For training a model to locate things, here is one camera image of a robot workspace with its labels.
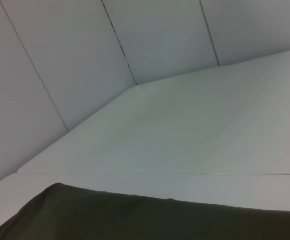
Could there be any dark green printed t-shirt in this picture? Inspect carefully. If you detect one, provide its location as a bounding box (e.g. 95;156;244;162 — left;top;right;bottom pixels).
0;182;290;240

